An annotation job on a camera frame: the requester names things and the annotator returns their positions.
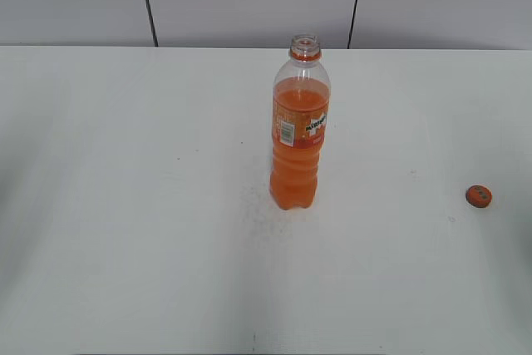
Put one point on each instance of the orange Mirinda soda bottle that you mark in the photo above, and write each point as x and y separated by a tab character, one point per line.
301	94

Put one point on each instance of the orange bottle cap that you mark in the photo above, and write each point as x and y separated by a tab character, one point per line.
478	196

